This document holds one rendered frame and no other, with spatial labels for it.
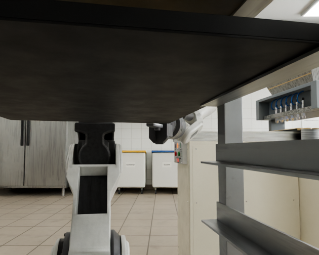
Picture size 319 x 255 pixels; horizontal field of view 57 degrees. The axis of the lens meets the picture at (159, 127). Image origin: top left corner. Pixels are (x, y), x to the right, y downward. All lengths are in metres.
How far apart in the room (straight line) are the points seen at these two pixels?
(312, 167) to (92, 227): 0.65
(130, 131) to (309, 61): 5.70
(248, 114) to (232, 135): 5.71
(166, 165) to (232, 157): 4.81
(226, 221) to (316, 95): 1.50
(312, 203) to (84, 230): 1.42
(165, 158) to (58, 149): 1.83
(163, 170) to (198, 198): 3.49
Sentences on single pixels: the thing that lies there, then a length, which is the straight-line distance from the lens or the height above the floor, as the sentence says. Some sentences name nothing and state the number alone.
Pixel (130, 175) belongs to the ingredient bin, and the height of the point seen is 0.33.
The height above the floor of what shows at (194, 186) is 0.57.
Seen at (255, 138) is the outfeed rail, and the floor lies 0.86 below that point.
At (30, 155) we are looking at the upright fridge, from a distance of 5.43.
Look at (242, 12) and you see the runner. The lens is 0.38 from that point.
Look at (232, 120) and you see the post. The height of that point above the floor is 0.83.
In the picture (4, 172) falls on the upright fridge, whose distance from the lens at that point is 5.63.
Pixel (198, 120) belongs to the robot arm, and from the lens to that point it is 1.04.
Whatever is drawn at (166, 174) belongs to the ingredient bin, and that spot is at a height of 0.34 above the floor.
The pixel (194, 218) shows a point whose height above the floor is 0.39.
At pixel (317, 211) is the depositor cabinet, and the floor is 0.44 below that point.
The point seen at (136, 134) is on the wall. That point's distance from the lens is 5.90.
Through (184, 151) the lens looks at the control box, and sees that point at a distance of 1.77.
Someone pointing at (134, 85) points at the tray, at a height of 0.86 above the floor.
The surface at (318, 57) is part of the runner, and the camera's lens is 0.26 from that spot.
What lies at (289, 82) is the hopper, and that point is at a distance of 2.22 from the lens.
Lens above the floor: 0.79
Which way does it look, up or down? 4 degrees up
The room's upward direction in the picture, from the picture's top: straight up
